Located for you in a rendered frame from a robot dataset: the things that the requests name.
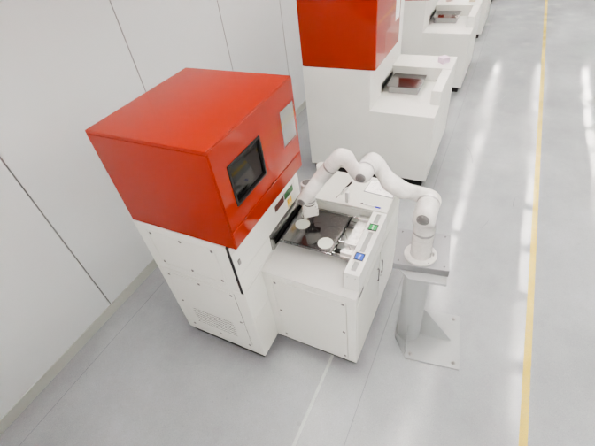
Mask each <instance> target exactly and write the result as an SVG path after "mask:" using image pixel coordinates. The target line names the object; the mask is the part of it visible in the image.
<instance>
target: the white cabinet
mask: <svg viewBox="0 0 595 446"><path fill-rule="evenodd" d="M398 208H399V200H398V204H397V206H396V208H395V211H394V212H393V214H392V217H391V219H390V223H389V225H388V226H387V229H386V232H385V234H384V237H383V239H382V242H381V244H380V246H379V249H378V251H377V252H376V255H375V258H374V261H373V263H372V265H371V266H370V269H369V271H368V273H367V277H366V279H365V281H364V283H363V285H362V288H361V290H360V292H359V295H358V297H357V300H356V301H354V300H351V299H349V298H346V297H343V296H338V295H335V294H332V293H329V292H326V291H323V290H320V289H317V288H313V287H309V286H306V285H304V284H301V283H298V282H295V281H290V280H287V279H284V278H282V277H278V276H275V275H272V274H270V273H264V272H262V274H263V278H264V282H265V284H266V288H267V294H268V297H269V301H270V304H271V307H272V311H273V314H274V320H275V324H276V327H277V330H278V334H281V335H283V336H286V337H288V338H290V339H293V340H295V341H298V342H301V343H304V344H306V345H309V346H312V347H314V348H316V349H318V350H323V351H325V352H327V353H330V354H332V355H335V356H337V357H340V358H343V359H346V360H349V361H351V362H355V363H357V361H358V358H359V354H360V352H361V350H362V347H363V345H364V342H365V340H366V338H367V333H368V331H369V328H370V326H371V324H372V321H373V318H374V316H375V313H376V310H377V307H378V305H379V303H380V300H381V298H382V295H383V291H384V289H385V286H386V284H387V281H388V279H389V277H390V273H391V270H392V264H393V258H394V253H395V246H396V236H397V226H398Z"/></svg>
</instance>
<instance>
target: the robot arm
mask: <svg viewBox="0 0 595 446"><path fill-rule="evenodd" d="M341 166H342V167H343V168H344V169H345V170H346V171H347V172H348V174H349V175H350V176H351V177H352V178H353V179H354V180H355V181H356V182H359V183H366V182H368V181H370V180H371V178H372V177H373V175H375V176H376V177H377V179H378V181H379V182H380V184H381V186H382V188H383V189H384V190H386V191H387V192H389V193H390V194H392V195H393V196H395V197H397V198H400V199H410V200H413V201H415V202H416V203H417V204H416V206H415V208H414V211H413V237H412V244H410V245H408V246H407V247H406V248H405V251H404V255H405V258H406V260H407V261H408V262H410V263H411V264H413V265H418V266H427V265H432V264H433V263H435V262H436V260H437V252H436V250H435V249H434V248H433V242H434V237H435V232H436V220H437V214H438V212H439V209H440V206H441V202H442V200H441V196H440V195H439V194H438V193H437V192H436V191H435V190H433V189H430V188H424V187H421V186H416V185H413V184H411V183H408V182H407V181H404V180H403V179H401V178H400V177H398V176H397V175H396V174H395V173H394V172H392V171H391V169H390V168H389V167H388V165H387V163H386V162H385V160H384V159H383V158H382V157H381V156H380V155H378V154H376V153H374V152H369V153H367V154H366V155H365V156H364V157H363V158H362V159H361V160H360V162H359V163H358V161H357V160H356V158H355V156H354V154H353V153H352V152H351V151H350V150H347V149H343V148H339V149H336V150H334V151H333V152H332V153H331V155H330V156H329V157H328V158H327V159H326V160H325V162H324V163H323V164H322V165H321V166H320V168H319V169H318V170H317V171H316V173H315V174H314V175H313V177H312V179H305V180H302V181H301V183H300V185H301V191H300V194H299V195H298V197H297V203H298V204H300V205H302V206H303V218H308V219H309V221H310V222H311V224H312V223H313V222H314V220H313V219H314V217H315V216H318V215H319V210H318V205H317V203H316V198H315V197H316V195H317V194H318V193H319V192H320V190H321V189H322V187H323V186H324V185H325V183H326V182H327V181H328V180H329V179H330V178H331V177H332V176H333V175H334V174H335V173H336V172H337V171H338V169H339V168H340V167H341Z"/></svg>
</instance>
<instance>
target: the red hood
mask: <svg viewBox="0 0 595 446"><path fill-rule="evenodd" d="M85 132H86V134H87V136H88V138H89V140H90V142H91V143H92V145H93V147H94V149H95V151H96V153H97V155H98V156H99V158H100V160H101V162H102V163H103V165H104V168H105V170H106V172H108V174H109V176H110V178H111V180H112V182H113V184H114V186H115V188H116V189H117V190H118V192H119V194H120V197H121V199H122V200H123V202H124V204H125V205H126V207H127V209H128V211H129V213H130V215H131V217H132V219H135V220H138V221H141V222H144V223H147V224H151V225H153V226H156V227H162V228H164V229H168V230H171V231H174V232H177V233H180V234H184V235H188V236H192V237H195V238H197V239H201V240H204V241H207V242H212V243H216V244H219V245H221V246H225V247H228V248H230V249H234V250H237V248H238V247H239V246H240V244H241V243H242V242H243V240H244V239H245V238H246V236H247V235H248V234H249V233H250V231H251V230H252V229H253V228H254V227H255V226H256V224H257V223H258V222H259V220H260V219H261V218H262V216H263V215H264V214H265V212H266V211H267V209H268V208H269V207H270V206H271V204H272V203H273V202H274V200H275V199H276V198H277V197H278V196H279V195H280V193H281V192H282V191H283V189H284V188H285V187H286V185H287V184H288V183H289V181H290V180H291V179H292V177H293V176H294V175H295V173H296V172H297V171H298V169H299V168H300V167H301V165H302V161H301V154H300V147H299V140H298V126H297V119H296V112H295V105H294V97H293V90H292V83H291V77H290V75H280V74H269V73H247V72H235V71H223V70H212V69H200V68H188V67H185V68H184V69H182V70H181V71H180V72H178V73H176V74H175V75H173V76H171V77H170V78H168V79H166V80H165V81H163V82H161V83H159V85H157V86H156V87H154V88H152V89H150V90H149V91H147V92H145V93H144V94H142V95H140V96H139V97H137V98H136V99H134V100H133V101H131V102H130V103H128V104H126V105H124V106H123V107H121V108H119V109H118V110H117V111H115V112H113V113H112V114H110V115H108V116H107V117H105V118H104V119H101V120H100V121H98V122H97V123H96V124H94V125H93V126H91V127H89V128H87V129H86V130H85Z"/></svg>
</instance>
